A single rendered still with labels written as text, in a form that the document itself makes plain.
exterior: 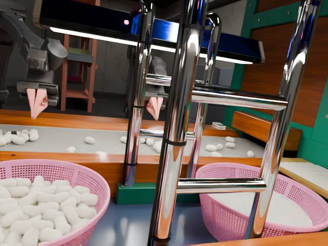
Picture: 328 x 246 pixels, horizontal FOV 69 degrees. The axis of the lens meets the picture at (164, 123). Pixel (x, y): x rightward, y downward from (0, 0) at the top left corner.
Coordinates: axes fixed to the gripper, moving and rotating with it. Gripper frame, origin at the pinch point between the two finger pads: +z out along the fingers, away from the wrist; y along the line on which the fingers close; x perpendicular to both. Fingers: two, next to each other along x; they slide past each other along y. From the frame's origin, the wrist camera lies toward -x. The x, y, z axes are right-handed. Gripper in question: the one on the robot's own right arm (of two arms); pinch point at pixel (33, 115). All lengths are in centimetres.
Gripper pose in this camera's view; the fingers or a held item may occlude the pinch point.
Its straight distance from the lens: 72.9
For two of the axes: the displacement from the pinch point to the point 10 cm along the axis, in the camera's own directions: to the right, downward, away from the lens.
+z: 1.2, 8.1, -5.7
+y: 9.5, 0.7, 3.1
